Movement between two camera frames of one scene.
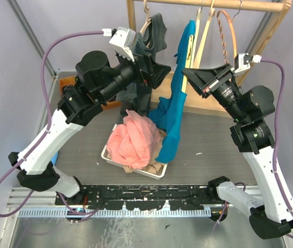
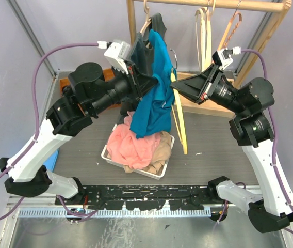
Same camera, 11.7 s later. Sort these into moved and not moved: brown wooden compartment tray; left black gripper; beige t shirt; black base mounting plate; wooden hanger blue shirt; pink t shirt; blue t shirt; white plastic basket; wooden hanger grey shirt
Moved: wooden hanger blue shirt; left black gripper; blue t shirt
Not moved: pink t shirt; brown wooden compartment tray; white plastic basket; wooden hanger grey shirt; beige t shirt; black base mounting plate
